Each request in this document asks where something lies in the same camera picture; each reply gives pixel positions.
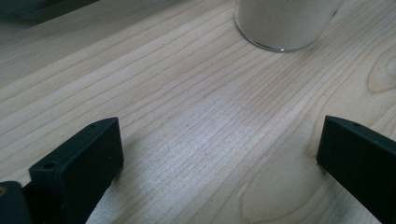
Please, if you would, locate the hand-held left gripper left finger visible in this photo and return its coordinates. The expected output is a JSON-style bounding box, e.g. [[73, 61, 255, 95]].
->
[[23, 117, 125, 224]]

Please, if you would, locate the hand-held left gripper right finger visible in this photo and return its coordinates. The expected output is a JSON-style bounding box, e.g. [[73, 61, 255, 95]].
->
[[316, 115, 396, 224]]

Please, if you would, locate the white lid glass spice jar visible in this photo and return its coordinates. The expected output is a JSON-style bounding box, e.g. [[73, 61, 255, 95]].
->
[[233, 0, 345, 53]]

